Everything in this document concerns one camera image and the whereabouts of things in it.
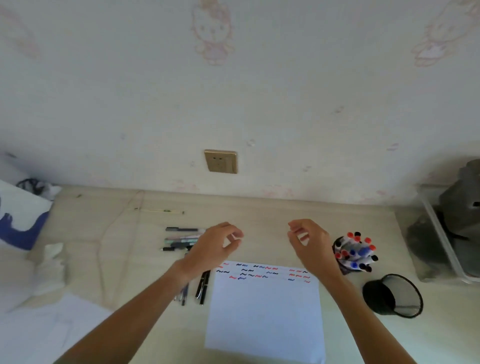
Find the person's left hand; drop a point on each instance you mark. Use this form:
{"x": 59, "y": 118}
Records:
{"x": 206, "y": 251}

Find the person's right hand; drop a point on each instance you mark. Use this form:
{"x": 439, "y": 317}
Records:
{"x": 315, "y": 251}

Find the black click pen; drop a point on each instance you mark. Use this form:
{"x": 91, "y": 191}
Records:
{"x": 176, "y": 248}

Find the black slim pen silver tip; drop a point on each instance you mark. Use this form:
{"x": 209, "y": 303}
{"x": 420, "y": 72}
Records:
{"x": 200, "y": 285}
{"x": 204, "y": 290}

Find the pile of assorted pens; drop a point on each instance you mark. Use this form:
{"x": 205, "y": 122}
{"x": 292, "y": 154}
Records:
{"x": 356, "y": 249}

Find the blue slim pen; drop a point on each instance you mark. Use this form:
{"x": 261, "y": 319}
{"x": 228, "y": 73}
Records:
{"x": 185, "y": 294}

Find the white paper sheet with squiggles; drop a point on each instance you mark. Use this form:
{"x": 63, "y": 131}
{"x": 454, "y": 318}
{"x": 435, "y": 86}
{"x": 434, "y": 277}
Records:
{"x": 262, "y": 318}

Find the person's right forearm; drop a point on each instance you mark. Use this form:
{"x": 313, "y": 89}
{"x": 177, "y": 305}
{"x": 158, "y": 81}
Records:
{"x": 363, "y": 318}

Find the person's left forearm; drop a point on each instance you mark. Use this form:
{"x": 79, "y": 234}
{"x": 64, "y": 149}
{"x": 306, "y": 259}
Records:
{"x": 123, "y": 318}

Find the paper-wrapped chopsticks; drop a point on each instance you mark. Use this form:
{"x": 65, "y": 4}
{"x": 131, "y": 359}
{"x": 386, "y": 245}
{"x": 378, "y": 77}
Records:
{"x": 161, "y": 211}

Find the light wooden table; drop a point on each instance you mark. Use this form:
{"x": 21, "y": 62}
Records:
{"x": 262, "y": 210}

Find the clear acrylic rack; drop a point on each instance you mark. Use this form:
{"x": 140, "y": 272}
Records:
{"x": 405, "y": 273}

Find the crumpled white tissue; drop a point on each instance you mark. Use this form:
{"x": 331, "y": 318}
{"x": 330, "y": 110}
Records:
{"x": 50, "y": 270}

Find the blank white paper sheet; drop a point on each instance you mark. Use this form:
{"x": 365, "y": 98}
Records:
{"x": 48, "y": 330}

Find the small white scrap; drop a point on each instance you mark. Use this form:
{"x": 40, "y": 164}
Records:
{"x": 41, "y": 187}

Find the white plastic bag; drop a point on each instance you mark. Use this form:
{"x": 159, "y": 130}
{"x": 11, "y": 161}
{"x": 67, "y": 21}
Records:
{"x": 22, "y": 210}

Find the gold wall socket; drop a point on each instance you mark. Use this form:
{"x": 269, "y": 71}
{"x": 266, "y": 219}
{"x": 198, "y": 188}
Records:
{"x": 221, "y": 161}

